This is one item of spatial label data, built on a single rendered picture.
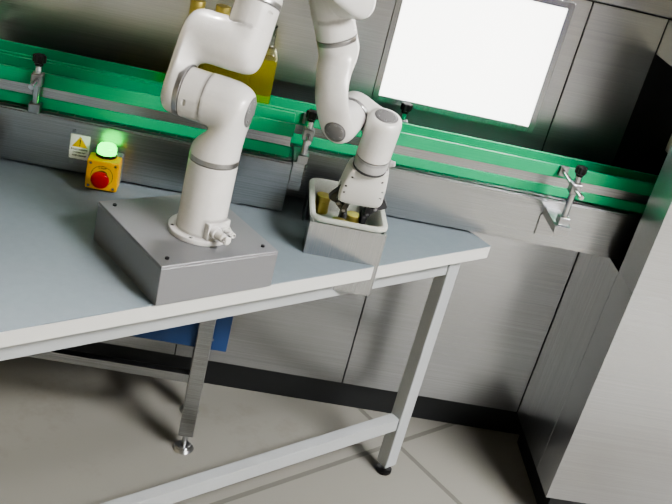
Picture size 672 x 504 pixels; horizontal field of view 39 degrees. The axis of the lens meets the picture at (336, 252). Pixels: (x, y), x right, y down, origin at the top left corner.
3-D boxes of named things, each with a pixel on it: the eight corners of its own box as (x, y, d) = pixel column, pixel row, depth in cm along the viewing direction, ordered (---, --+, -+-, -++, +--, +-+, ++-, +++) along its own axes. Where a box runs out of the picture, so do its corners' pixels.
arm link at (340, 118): (326, 28, 195) (342, 120, 206) (299, 52, 186) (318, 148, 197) (363, 27, 192) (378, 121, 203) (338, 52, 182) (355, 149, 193)
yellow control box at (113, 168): (120, 182, 216) (124, 153, 213) (115, 195, 210) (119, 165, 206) (89, 176, 215) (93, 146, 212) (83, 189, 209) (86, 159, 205)
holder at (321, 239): (369, 214, 233) (377, 185, 229) (378, 266, 208) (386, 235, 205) (301, 200, 230) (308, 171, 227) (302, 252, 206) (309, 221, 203)
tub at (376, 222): (372, 221, 228) (381, 189, 224) (379, 265, 208) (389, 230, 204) (301, 208, 225) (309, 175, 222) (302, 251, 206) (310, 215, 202)
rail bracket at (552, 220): (550, 233, 239) (579, 151, 229) (566, 264, 224) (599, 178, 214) (532, 229, 238) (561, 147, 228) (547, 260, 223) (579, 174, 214)
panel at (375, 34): (529, 129, 246) (573, 1, 231) (532, 133, 244) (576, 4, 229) (186, 57, 234) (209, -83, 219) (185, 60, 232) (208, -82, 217)
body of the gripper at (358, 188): (392, 155, 208) (379, 194, 215) (348, 147, 206) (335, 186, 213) (394, 176, 202) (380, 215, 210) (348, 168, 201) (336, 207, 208)
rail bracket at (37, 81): (45, 112, 210) (50, 54, 204) (37, 123, 203) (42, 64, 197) (27, 108, 209) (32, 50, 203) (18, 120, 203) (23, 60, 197)
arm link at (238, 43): (274, 4, 168) (191, -22, 170) (232, 131, 169) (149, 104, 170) (283, 18, 178) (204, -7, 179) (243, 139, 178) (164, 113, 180)
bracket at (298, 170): (302, 175, 227) (308, 149, 224) (302, 191, 219) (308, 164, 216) (287, 173, 227) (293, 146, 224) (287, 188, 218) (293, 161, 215)
